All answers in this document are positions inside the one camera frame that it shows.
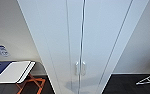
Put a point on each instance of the white wardrobe door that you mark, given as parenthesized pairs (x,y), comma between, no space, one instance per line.
(104,40)
(51,40)

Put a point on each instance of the white folding table top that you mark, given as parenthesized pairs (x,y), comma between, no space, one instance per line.
(14,71)

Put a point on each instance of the orange folding stand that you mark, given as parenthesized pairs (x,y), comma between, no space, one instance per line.
(39,80)

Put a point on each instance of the white drying rack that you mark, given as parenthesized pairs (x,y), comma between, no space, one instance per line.
(147,78)

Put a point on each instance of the white blue wall notice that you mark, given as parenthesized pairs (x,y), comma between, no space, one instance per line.
(1,50)

